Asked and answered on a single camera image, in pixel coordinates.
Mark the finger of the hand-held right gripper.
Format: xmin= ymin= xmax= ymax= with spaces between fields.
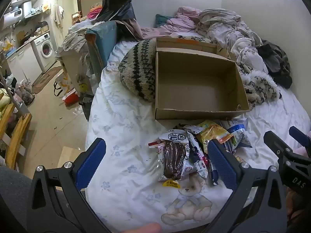
xmin=264 ymin=130 xmax=302 ymax=161
xmin=289 ymin=126 xmax=311 ymax=150

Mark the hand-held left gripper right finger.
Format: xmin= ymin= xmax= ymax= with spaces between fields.
xmin=202 ymin=139 xmax=288 ymax=233

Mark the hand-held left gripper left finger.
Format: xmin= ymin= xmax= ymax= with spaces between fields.
xmin=26 ymin=137 xmax=114 ymax=233

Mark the navy and pink snack packet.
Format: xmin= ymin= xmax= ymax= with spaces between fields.
xmin=187 ymin=132 xmax=212 ymax=182

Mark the yellow snack packet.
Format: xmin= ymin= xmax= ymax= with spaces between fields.
xmin=196 ymin=120 xmax=234 ymax=154

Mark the blue and white snack packet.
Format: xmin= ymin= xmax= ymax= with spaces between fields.
xmin=222 ymin=118 xmax=253 ymax=151

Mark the chocolate cake packet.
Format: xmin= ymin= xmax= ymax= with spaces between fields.
xmin=155 ymin=139 xmax=195 ymax=190

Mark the white packet with black print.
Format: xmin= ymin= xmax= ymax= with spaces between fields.
xmin=159 ymin=129 xmax=189 ymax=148

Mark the slim red white stick packet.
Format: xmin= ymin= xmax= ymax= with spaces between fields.
xmin=148 ymin=139 xmax=168 ymax=148

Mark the brown cardboard box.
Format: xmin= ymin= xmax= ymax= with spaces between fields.
xmin=155 ymin=37 xmax=251 ymax=120

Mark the person's right hand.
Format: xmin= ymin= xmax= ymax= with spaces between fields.
xmin=286 ymin=191 xmax=311 ymax=222

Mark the person's left hand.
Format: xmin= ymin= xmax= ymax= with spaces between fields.
xmin=140 ymin=223 xmax=161 ymax=233

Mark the white floral printed duvet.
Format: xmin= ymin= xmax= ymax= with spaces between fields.
xmin=85 ymin=39 xmax=311 ymax=233

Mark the fluffy spotted white blanket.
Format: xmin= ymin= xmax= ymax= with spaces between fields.
xmin=239 ymin=70 xmax=282 ymax=110

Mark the red box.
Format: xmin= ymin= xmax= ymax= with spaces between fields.
xmin=63 ymin=90 xmax=79 ymax=106

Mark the yellow wooden rack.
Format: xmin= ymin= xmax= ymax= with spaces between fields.
xmin=0 ymin=102 xmax=32 ymax=169

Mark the dark camouflage jacket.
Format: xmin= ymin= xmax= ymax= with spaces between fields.
xmin=258 ymin=39 xmax=293 ymax=89

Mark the yellow and white shopping bag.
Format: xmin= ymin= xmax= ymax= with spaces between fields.
xmin=54 ymin=74 xmax=73 ymax=97

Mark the person's dark grey clothing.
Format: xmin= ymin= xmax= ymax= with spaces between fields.
xmin=0 ymin=166 xmax=33 ymax=233

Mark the brown floor rug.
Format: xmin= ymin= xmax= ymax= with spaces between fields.
xmin=31 ymin=66 xmax=63 ymax=95

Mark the grey plastic bag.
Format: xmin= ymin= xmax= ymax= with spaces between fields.
xmin=16 ymin=79 xmax=34 ymax=105

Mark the striped knitted cushion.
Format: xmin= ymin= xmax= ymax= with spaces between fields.
xmin=118 ymin=35 xmax=212 ymax=102

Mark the white kitchen cabinet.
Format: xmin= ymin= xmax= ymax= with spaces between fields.
xmin=6 ymin=44 xmax=43 ymax=84

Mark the white washing machine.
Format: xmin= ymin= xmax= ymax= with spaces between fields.
xmin=31 ymin=33 xmax=57 ymax=72

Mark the pile of pale clothes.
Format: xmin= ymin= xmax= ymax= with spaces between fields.
xmin=62 ymin=21 xmax=98 ymax=54

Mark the pink crumpled blanket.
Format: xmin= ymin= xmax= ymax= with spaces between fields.
xmin=119 ymin=7 xmax=202 ymax=42

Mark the pink clothes pile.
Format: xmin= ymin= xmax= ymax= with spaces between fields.
xmin=87 ymin=3 xmax=104 ymax=20

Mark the hanging white towel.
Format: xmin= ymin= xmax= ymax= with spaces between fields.
xmin=54 ymin=4 xmax=65 ymax=27

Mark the dark teal pillow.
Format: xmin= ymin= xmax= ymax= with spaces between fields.
xmin=155 ymin=14 xmax=174 ymax=27

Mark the black plastic bag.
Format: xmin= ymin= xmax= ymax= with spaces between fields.
xmin=97 ymin=0 xmax=136 ymax=22

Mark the white water heater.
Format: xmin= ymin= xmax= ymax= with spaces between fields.
xmin=3 ymin=1 xmax=32 ymax=25

